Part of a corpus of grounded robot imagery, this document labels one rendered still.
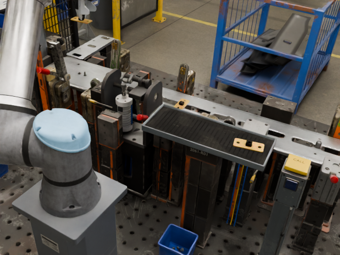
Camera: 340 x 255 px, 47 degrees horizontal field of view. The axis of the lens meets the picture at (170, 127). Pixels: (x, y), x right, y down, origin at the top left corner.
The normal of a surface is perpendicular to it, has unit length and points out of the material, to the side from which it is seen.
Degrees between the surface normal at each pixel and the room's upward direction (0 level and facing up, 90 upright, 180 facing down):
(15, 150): 72
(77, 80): 0
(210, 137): 0
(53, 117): 7
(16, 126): 18
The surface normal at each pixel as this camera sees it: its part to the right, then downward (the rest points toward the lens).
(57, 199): -0.17, 0.30
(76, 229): 0.05, -0.81
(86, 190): 0.73, 0.15
